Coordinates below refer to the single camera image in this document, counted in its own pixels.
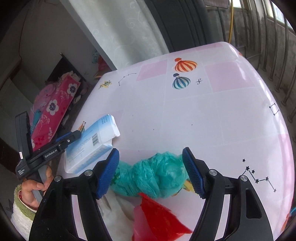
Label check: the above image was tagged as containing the white cloth glove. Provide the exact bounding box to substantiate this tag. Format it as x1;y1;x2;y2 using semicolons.
97;189;134;241

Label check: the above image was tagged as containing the blue white medicine box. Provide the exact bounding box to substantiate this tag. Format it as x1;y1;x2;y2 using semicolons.
65;114;120;174

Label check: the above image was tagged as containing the teal plastic bag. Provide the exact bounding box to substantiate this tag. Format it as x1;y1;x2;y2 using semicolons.
110;152;189;199

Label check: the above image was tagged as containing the person's left hand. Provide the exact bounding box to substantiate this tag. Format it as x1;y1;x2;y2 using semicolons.
21;166;54;210

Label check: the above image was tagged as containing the pink floral bag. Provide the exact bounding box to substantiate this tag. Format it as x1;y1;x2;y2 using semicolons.
29;71;80;151

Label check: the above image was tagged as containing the red plastic sheet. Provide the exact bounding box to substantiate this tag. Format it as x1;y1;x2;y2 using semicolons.
132;193;192;240

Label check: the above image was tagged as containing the pink patterned tablecloth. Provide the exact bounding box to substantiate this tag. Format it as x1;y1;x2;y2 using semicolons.
73;42;295;240

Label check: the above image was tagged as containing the metal window railing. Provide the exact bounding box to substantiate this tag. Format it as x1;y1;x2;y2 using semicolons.
206;0;296;123

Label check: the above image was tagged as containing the yellow broom handle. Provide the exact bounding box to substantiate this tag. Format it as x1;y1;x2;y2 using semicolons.
228;0;234;44

